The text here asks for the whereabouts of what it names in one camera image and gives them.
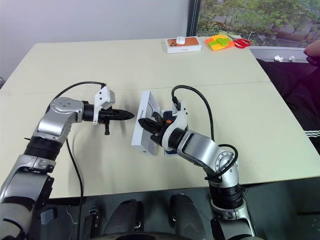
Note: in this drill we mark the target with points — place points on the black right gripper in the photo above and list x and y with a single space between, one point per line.
163 125

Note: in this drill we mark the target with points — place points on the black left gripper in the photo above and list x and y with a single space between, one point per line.
105 117

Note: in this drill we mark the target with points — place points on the white phone box lid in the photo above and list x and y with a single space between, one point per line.
145 105

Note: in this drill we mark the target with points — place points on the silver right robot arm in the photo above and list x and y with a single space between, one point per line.
200 147

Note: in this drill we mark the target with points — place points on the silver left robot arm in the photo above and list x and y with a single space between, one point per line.
60 112

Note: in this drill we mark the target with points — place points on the white box with orange phone print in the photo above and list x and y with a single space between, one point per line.
185 48

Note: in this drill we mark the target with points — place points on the small dark grey box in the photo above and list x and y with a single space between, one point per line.
48 215

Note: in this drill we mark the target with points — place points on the small white earbuds case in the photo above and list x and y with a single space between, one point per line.
180 40

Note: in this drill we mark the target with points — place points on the dark rounded shape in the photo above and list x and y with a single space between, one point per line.
126 216
185 212

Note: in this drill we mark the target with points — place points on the colourful building block toy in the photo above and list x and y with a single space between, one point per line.
220 43

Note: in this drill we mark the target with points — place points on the red scissors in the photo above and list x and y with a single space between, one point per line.
242 43

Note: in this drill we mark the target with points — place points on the small white paper piece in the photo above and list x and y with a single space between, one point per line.
292 58
279 58

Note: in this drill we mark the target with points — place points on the person in black clothes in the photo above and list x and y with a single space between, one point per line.
295 85

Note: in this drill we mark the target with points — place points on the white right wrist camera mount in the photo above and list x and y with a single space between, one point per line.
178 121

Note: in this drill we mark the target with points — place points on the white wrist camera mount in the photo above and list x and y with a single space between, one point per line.
178 121
103 98

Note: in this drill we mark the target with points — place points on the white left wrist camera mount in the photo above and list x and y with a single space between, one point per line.
103 98

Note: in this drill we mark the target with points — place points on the dark window frame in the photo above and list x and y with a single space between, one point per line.
193 17

